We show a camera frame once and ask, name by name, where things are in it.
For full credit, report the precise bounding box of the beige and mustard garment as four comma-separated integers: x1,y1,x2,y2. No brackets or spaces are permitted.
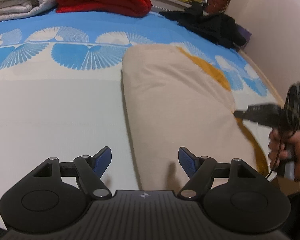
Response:
122,44,269,191

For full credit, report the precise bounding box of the person's right hand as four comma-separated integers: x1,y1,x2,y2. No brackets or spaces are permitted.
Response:
268,129,300,182

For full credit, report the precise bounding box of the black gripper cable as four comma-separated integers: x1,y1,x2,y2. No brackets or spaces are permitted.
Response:
264,82,300,180

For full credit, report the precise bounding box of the black clothes pile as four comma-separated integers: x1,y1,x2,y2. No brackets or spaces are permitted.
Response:
159,3,247,49

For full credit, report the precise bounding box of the blue white patterned bedsheet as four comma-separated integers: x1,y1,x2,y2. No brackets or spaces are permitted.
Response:
0,7,283,230

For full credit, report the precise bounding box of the dark red plush toy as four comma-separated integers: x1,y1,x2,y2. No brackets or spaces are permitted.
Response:
204,0,231,14

